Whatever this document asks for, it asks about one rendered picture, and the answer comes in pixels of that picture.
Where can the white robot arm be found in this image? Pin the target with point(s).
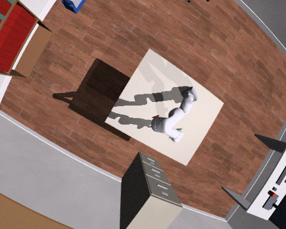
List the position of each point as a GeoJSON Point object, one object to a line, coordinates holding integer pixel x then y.
{"type": "Point", "coordinates": [166, 124]}

